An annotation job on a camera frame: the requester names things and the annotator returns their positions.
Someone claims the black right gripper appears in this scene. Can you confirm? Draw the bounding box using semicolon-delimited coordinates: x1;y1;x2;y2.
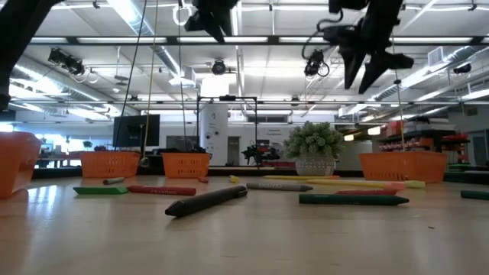
339;15;416;95

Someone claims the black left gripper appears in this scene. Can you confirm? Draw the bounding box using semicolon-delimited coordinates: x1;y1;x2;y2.
184;0;240;44

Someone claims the grey crayon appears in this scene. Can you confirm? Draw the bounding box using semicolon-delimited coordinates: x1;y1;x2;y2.
245;183;314;193

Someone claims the black crayon front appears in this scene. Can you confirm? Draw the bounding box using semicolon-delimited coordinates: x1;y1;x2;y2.
164;185;248;218

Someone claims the green eraser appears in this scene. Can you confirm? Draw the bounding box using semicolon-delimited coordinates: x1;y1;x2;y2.
73;186;129;196

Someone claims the black beam with light strips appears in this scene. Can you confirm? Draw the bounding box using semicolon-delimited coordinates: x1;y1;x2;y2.
28;35;489;47

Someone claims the shelf with red boxes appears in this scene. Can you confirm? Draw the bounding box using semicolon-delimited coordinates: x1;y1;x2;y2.
377;120;471;165

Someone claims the green plant in white pot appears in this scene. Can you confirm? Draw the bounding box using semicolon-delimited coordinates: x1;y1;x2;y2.
282;121;347;177

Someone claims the white cylindrical column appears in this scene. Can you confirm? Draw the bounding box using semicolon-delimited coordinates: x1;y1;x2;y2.
199;103;229;166

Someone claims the orange plastic mesh bin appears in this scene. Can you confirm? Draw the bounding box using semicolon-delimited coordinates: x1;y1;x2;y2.
358;151;448;184
0;131;43;200
162;152;212;180
79;150;141;180

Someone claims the black monitor screen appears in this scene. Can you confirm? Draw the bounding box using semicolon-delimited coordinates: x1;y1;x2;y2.
112;114;161;148

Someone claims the dark teal crayon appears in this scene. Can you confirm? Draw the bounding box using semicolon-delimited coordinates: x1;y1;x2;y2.
298;193;410;206

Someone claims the dark pen on table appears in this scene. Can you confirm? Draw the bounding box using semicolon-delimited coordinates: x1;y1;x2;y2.
460;189;489;201

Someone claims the yellow hanging rope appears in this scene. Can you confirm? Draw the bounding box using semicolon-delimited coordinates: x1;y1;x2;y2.
139;0;160;169
390;34;406;153

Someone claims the white cable ring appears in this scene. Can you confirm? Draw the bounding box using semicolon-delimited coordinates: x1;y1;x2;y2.
171;3;192;27

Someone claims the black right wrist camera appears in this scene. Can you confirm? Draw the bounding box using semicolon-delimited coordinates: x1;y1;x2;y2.
322;23;358;47

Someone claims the black ceiling camera with cable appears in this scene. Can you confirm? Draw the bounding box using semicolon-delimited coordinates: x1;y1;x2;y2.
303;48;330;78

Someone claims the thin black hanging cable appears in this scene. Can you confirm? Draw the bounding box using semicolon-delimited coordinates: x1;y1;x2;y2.
177;0;188;153

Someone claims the black metal table frame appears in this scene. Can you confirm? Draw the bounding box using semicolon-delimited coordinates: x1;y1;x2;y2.
32;164;489;185

